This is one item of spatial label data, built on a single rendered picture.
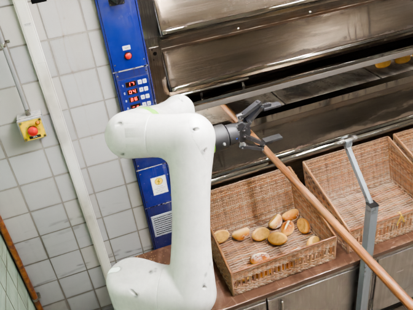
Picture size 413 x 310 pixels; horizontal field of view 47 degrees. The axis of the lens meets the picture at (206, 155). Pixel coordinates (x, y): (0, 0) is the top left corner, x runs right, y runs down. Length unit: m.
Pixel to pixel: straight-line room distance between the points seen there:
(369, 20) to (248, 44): 0.64
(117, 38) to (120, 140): 0.88
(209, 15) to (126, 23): 0.36
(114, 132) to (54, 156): 1.04
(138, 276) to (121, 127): 0.39
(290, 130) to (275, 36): 0.53
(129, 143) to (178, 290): 0.38
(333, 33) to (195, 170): 1.44
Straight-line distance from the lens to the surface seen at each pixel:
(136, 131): 1.16
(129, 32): 2.00
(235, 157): 2.44
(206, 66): 2.16
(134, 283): 1.26
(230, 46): 2.20
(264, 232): 2.51
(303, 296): 2.46
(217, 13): 2.10
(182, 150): 1.12
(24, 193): 2.30
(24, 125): 2.05
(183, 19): 2.06
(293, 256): 2.32
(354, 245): 1.66
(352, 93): 2.63
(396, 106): 2.87
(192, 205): 1.16
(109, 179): 2.31
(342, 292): 2.60
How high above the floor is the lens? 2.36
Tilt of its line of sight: 33 degrees down
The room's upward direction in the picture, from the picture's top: 8 degrees counter-clockwise
